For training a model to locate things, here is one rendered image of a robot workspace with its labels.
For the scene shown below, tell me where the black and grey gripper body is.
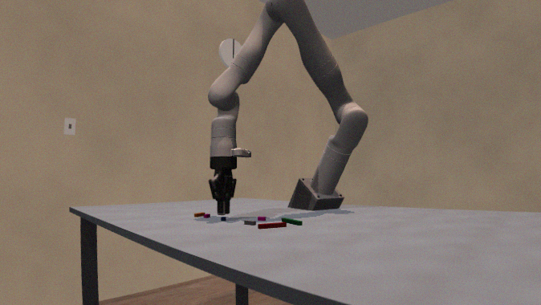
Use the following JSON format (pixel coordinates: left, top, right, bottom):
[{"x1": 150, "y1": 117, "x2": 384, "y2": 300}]
[{"x1": 210, "y1": 157, "x2": 237, "y2": 189}]

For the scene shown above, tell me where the red rod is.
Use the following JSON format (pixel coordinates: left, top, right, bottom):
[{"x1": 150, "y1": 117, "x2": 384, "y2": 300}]
[{"x1": 258, "y1": 222, "x2": 287, "y2": 229}]

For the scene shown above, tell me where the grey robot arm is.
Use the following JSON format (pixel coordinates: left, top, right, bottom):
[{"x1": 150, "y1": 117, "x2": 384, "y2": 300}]
[{"x1": 208, "y1": 0, "x2": 368, "y2": 195}]

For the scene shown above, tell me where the green rod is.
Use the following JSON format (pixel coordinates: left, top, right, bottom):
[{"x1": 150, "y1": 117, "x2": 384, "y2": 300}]
[{"x1": 282, "y1": 218, "x2": 302, "y2": 226}]

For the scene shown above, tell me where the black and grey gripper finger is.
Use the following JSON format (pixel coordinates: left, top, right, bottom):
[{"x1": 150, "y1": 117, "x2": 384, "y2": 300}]
[
  {"x1": 225, "y1": 176, "x2": 237, "y2": 214},
  {"x1": 209, "y1": 173, "x2": 229, "y2": 215}
]

